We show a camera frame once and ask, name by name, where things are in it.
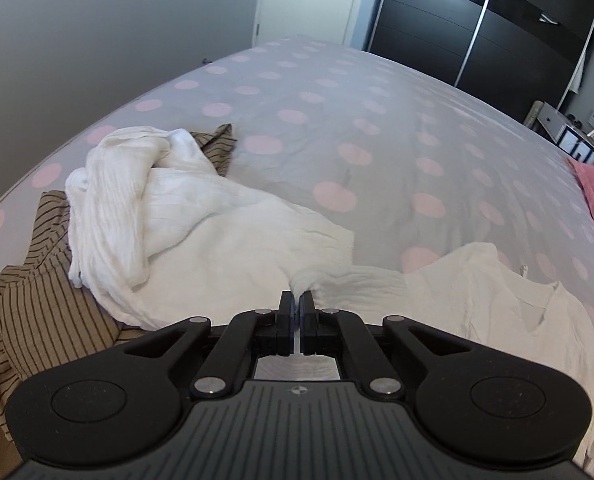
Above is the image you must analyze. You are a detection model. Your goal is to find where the black sliding wardrobe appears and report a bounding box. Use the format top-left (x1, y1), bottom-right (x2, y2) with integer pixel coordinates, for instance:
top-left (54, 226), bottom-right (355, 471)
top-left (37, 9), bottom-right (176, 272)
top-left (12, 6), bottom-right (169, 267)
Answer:
top-left (367, 0), bottom-right (594, 122)

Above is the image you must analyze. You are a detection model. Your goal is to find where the white door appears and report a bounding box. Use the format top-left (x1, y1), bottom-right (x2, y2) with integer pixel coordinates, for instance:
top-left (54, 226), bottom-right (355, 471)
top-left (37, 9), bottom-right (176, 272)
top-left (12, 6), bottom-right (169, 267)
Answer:
top-left (251, 0), bottom-right (373, 49)

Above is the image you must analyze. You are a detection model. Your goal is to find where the brown striped shirt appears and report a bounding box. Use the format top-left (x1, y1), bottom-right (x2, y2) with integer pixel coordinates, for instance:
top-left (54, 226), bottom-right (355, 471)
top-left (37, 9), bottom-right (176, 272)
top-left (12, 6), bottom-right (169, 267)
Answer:
top-left (0, 122), bottom-right (238, 443)

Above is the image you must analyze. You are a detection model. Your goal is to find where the white crinkle cotton garment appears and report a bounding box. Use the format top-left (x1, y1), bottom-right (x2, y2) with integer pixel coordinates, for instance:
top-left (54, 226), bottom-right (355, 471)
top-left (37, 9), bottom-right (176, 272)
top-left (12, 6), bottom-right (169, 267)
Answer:
top-left (65, 127), bottom-right (354, 330)

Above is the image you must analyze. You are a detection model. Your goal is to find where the grey pink-dotted bed sheet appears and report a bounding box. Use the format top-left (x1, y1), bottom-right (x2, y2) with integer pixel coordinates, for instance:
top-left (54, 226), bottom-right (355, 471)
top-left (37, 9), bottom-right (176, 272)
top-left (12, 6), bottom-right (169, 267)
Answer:
top-left (0, 37), bottom-right (594, 323)

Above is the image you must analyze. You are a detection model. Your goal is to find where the white crinkle cotton shirt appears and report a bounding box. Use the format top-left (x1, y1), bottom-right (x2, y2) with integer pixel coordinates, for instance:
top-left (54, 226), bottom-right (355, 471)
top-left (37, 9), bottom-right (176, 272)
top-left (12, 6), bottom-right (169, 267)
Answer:
top-left (262, 243), bottom-right (594, 477)

